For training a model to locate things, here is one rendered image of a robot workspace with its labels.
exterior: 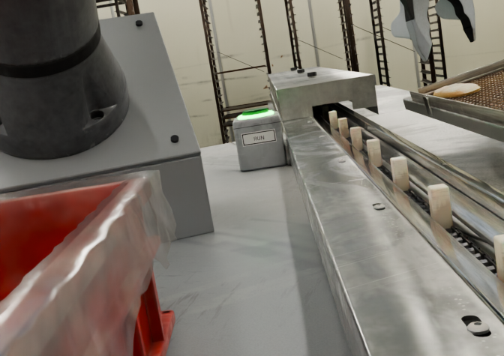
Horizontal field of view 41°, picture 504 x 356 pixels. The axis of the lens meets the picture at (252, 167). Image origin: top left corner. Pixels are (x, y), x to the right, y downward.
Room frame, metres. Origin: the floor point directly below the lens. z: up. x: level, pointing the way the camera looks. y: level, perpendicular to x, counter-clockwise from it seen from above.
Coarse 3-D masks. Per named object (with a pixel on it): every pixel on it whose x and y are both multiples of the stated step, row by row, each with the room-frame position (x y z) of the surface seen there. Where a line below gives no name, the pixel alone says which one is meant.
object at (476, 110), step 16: (496, 64) 0.96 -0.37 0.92; (448, 80) 0.96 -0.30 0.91; (464, 80) 0.96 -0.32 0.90; (480, 80) 0.93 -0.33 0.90; (496, 80) 0.87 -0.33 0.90; (416, 96) 0.93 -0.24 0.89; (432, 96) 0.84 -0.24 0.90; (464, 96) 0.83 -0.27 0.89; (496, 96) 0.76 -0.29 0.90; (464, 112) 0.71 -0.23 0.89; (480, 112) 0.66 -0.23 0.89; (496, 112) 0.61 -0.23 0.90
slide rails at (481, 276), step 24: (384, 144) 0.84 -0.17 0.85; (408, 168) 0.66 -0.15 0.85; (456, 192) 0.53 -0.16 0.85; (456, 216) 0.47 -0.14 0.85; (480, 216) 0.45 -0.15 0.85; (432, 240) 0.41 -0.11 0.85; (456, 240) 0.41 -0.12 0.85; (456, 264) 0.36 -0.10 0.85; (480, 264) 0.36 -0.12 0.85; (480, 288) 0.32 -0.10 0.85
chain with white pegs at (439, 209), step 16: (320, 112) 1.45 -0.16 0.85; (336, 112) 1.17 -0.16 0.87; (336, 128) 1.17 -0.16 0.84; (352, 128) 0.89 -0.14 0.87; (352, 144) 0.89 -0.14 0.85; (368, 144) 0.75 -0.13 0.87; (400, 160) 0.61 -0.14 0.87; (400, 176) 0.61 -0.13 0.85; (432, 192) 0.47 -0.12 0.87; (448, 192) 0.47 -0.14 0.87; (432, 208) 0.47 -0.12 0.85; (448, 208) 0.47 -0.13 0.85; (448, 224) 0.47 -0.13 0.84; (464, 240) 0.44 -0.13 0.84; (496, 240) 0.33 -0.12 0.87; (480, 256) 0.40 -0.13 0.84; (496, 256) 0.34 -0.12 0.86; (496, 272) 0.37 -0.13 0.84
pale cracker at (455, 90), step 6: (456, 84) 0.89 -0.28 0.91; (462, 84) 0.87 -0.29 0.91; (468, 84) 0.85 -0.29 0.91; (474, 84) 0.85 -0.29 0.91; (438, 90) 0.90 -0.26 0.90; (444, 90) 0.88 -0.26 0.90; (450, 90) 0.86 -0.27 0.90; (456, 90) 0.85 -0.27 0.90; (462, 90) 0.84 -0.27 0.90; (468, 90) 0.83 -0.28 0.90; (474, 90) 0.83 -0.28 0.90; (438, 96) 0.89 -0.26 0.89; (444, 96) 0.87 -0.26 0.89; (450, 96) 0.86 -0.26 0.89; (456, 96) 0.84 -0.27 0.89
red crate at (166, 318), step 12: (156, 288) 0.40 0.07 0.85; (144, 300) 0.36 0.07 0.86; (156, 300) 0.36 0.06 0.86; (144, 312) 0.35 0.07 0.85; (156, 312) 0.36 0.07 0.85; (168, 312) 0.40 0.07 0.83; (144, 324) 0.35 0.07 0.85; (156, 324) 0.36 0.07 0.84; (168, 324) 0.39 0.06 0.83; (144, 336) 0.34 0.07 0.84; (156, 336) 0.36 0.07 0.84; (168, 336) 0.37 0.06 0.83; (144, 348) 0.31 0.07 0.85; (156, 348) 0.35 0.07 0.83
